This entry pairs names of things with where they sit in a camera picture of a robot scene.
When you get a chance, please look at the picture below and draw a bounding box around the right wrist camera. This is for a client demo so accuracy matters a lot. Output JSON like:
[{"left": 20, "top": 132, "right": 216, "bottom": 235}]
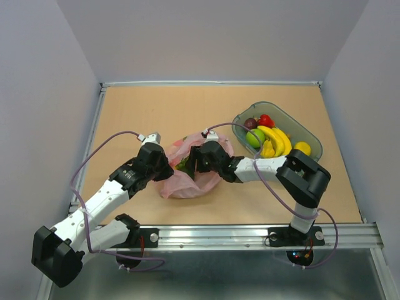
[{"left": 201, "top": 129, "right": 219, "bottom": 141}]

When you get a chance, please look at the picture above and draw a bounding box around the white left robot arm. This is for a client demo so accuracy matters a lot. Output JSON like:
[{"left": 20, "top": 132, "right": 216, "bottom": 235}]
[{"left": 31, "top": 142, "right": 173, "bottom": 288}]

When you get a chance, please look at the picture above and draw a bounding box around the yellow lemon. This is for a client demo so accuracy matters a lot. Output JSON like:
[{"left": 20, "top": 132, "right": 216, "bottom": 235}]
[{"left": 293, "top": 141, "right": 312, "bottom": 156}]

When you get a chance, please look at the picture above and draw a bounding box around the light green apple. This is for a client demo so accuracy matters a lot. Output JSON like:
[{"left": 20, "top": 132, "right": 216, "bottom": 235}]
[{"left": 246, "top": 128, "right": 266, "bottom": 149}]

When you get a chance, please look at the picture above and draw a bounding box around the dark green lime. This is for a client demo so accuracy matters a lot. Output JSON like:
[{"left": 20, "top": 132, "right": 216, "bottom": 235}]
[{"left": 175, "top": 156, "right": 194, "bottom": 180}]

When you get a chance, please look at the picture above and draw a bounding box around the red wax apple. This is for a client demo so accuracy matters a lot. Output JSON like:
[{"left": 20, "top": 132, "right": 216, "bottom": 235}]
[{"left": 257, "top": 114, "right": 275, "bottom": 128}]

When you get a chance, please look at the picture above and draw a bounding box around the yellow banana bunch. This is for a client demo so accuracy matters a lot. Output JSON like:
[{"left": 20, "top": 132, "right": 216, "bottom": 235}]
[{"left": 257, "top": 126, "right": 292, "bottom": 158}]

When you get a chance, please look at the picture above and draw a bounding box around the teal plastic fruit tray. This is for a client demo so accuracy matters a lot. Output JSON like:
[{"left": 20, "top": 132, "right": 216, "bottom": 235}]
[{"left": 232, "top": 101, "right": 323, "bottom": 161}]

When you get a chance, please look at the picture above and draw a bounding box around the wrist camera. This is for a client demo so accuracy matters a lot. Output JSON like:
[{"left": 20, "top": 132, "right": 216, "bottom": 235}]
[
  {"left": 142, "top": 132, "right": 161, "bottom": 145},
  {"left": 201, "top": 129, "right": 219, "bottom": 141}
]

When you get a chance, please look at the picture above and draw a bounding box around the yellow pear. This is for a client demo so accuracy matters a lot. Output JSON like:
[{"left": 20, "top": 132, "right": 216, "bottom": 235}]
[{"left": 260, "top": 140, "right": 276, "bottom": 158}]

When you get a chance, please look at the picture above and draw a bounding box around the dark purple passion fruit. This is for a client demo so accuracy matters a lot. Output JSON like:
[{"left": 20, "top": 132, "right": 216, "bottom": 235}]
[{"left": 244, "top": 117, "right": 258, "bottom": 130}]

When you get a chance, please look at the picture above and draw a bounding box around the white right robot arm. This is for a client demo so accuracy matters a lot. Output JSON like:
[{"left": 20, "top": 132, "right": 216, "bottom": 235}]
[{"left": 185, "top": 141, "right": 331, "bottom": 248}]

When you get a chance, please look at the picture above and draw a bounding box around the pink plastic bag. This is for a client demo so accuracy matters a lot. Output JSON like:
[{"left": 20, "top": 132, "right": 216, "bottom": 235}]
[{"left": 156, "top": 132, "right": 222, "bottom": 199}]

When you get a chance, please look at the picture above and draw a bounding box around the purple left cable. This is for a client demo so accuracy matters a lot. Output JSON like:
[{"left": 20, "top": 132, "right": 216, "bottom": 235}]
[{"left": 69, "top": 130, "right": 166, "bottom": 273}]

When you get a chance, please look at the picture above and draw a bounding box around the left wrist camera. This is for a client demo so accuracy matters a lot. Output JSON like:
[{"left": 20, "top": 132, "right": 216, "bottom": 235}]
[{"left": 142, "top": 132, "right": 161, "bottom": 145}]

